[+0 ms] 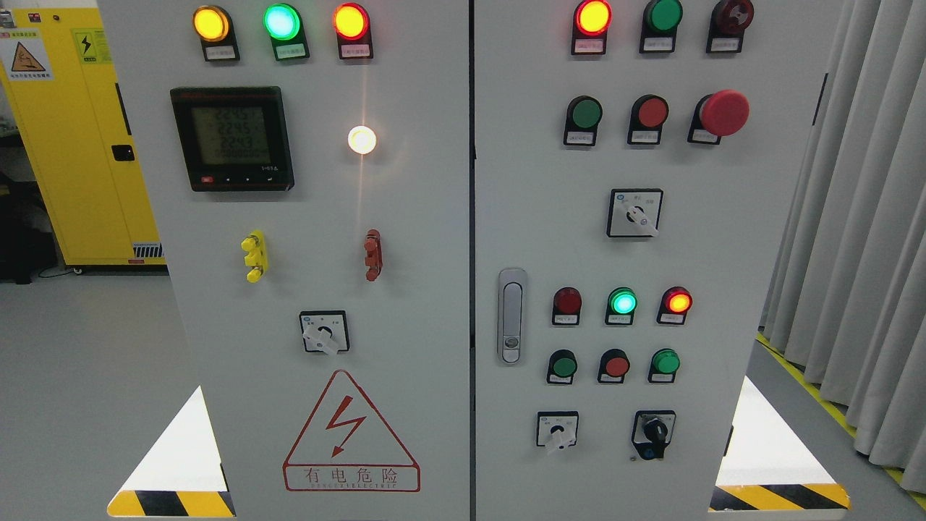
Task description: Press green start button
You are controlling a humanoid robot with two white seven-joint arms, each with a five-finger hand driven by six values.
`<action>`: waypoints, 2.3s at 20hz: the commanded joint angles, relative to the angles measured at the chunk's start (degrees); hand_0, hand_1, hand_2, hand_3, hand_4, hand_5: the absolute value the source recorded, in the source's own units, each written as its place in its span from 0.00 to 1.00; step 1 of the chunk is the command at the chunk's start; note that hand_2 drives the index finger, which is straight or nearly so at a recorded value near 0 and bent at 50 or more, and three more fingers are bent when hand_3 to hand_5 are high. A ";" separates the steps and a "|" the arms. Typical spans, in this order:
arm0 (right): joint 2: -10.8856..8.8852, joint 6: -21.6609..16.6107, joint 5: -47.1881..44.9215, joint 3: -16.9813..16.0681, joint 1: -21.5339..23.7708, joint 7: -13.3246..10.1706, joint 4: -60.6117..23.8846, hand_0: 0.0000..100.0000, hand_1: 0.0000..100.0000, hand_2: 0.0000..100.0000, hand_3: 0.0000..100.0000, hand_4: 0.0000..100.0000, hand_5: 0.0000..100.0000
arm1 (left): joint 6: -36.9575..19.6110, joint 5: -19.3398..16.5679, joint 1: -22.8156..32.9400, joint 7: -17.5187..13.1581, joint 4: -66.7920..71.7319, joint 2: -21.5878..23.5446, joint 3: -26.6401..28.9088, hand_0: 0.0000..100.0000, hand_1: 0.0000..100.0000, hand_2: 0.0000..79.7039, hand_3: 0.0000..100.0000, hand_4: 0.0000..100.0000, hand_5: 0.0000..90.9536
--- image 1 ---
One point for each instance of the green start push button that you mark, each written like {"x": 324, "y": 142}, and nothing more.
{"x": 561, "y": 367}

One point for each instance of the red stop push button lower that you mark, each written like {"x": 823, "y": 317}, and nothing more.
{"x": 613, "y": 367}

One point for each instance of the green push button upper row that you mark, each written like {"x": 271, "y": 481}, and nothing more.
{"x": 583, "y": 115}

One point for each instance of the green raised push button lower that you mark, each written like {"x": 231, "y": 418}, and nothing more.
{"x": 664, "y": 366}

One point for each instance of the red push button upper row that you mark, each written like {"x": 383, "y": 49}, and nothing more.
{"x": 648, "y": 114}

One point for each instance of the red emergency stop mushroom button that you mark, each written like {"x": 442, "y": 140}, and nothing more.
{"x": 718, "y": 115}

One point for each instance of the grey electrical control cabinet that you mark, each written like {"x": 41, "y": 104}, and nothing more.
{"x": 469, "y": 177}

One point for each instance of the red terminal connector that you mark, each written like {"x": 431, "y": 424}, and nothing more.
{"x": 374, "y": 254}

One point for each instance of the red indicator lamp middle left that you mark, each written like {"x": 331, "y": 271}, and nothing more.
{"x": 566, "y": 307}

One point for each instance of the red indicator lamp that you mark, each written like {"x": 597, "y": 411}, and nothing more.
{"x": 674, "y": 306}
{"x": 590, "y": 23}
{"x": 353, "y": 31}
{"x": 566, "y": 307}

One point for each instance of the white lit indicator lamp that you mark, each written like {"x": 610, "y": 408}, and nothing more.
{"x": 362, "y": 140}

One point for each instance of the green indicator lamp middle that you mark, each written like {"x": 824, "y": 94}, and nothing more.
{"x": 620, "y": 307}

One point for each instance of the green indicator lamp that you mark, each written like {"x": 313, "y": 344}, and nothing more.
{"x": 284, "y": 26}
{"x": 659, "y": 26}
{"x": 620, "y": 307}

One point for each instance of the yellow terminal connector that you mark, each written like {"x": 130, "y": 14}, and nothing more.
{"x": 256, "y": 258}

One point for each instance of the red indicator lamp middle right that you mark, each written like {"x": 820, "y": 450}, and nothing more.
{"x": 674, "y": 306}

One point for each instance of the red electric hazard warning sticker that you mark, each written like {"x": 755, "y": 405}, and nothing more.
{"x": 347, "y": 445}

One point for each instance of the black digital power meter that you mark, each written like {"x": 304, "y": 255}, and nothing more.
{"x": 233, "y": 138}

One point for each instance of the red indicator lamp top left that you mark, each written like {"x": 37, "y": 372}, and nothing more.
{"x": 353, "y": 31}

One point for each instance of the red indicator lamp top right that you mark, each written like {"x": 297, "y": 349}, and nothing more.
{"x": 590, "y": 23}

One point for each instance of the green indicator lamp top left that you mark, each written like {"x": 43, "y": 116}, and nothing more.
{"x": 284, "y": 26}

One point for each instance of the green indicator lamp top right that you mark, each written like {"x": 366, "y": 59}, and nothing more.
{"x": 659, "y": 26}

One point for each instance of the yellow indicator lamp top left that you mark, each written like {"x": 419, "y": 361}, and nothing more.
{"x": 215, "y": 29}

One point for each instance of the dark red buzzer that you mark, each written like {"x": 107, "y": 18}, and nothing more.
{"x": 727, "y": 25}

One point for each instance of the grey curtain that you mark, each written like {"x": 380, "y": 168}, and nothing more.
{"x": 847, "y": 301}

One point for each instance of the yellow safety cabinet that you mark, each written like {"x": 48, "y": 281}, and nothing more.
{"x": 58, "y": 72}

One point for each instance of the grey cabinet door handle lock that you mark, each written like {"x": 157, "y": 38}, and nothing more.
{"x": 510, "y": 295}

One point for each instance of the left door rotary selector switch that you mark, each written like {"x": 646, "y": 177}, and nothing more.
{"x": 325, "y": 331}

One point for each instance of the upper right rotary selector switch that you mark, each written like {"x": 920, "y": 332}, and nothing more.
{"x": 634, "y": 213}

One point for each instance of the lower white rotary selector switch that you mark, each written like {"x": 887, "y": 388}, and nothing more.
{"x": 556, "y": 430}

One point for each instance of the black key selector switch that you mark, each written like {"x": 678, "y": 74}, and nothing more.
{"x": 652, "y": 433}

